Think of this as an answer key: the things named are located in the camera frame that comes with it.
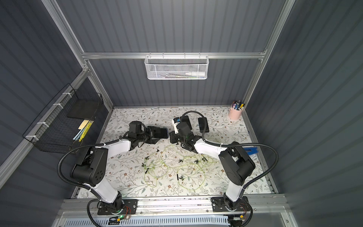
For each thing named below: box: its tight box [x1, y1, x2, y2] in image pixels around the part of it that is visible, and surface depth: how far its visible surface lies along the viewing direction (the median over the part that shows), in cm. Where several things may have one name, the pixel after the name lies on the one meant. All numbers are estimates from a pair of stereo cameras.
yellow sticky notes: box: [77, 119, 90, 130], surface depth 78 cm
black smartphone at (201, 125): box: [198, 117, 210, 133], surface depth 111 cm
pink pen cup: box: [228, 100, 245, 121], surface depth 107 cm
